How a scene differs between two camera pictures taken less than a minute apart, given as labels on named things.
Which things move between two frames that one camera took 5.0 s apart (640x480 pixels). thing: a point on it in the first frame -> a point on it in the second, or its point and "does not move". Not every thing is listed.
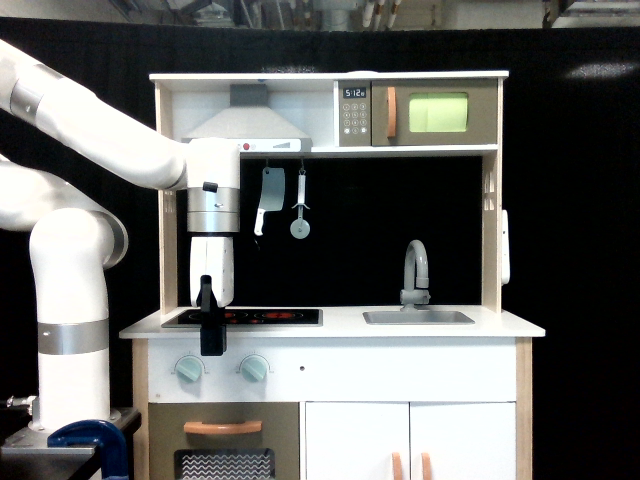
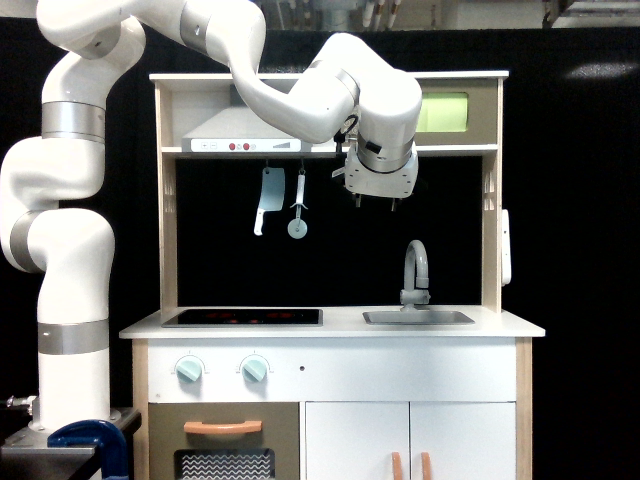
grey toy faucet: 415,262 does not move
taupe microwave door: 434,112 does not move
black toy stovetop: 252,318 does not move
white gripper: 212,289 -> 362,180
